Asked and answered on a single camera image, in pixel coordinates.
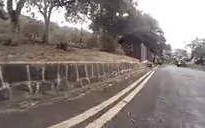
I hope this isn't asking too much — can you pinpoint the dark building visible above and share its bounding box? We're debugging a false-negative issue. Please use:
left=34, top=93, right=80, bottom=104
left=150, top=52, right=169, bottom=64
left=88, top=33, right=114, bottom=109
left=118, top=34, right=156, bottom=63

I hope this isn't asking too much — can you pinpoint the row of trees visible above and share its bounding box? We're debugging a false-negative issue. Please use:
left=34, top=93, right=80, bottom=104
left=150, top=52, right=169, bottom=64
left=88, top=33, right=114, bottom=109
left=0, top=0, right=172, bottom=58

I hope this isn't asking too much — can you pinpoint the vehicle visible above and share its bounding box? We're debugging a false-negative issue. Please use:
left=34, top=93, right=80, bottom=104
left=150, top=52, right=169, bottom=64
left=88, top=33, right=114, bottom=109
left=175, top=57, right=188, bottom=68

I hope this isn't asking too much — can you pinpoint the grey asphalt road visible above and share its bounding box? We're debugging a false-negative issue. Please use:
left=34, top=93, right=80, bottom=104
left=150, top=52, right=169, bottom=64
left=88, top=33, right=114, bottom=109
left=101, top=64, right=205, bottom=128

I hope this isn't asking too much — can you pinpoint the tree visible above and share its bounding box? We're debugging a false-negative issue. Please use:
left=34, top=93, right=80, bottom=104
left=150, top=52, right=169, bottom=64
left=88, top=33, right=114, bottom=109
left=186, top=37, right=205, bottom=66

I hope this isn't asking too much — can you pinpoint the dark stone retaining wall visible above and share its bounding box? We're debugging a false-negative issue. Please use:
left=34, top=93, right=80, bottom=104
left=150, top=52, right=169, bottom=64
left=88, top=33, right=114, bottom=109
left=0, top=60, right=145, bottom=105

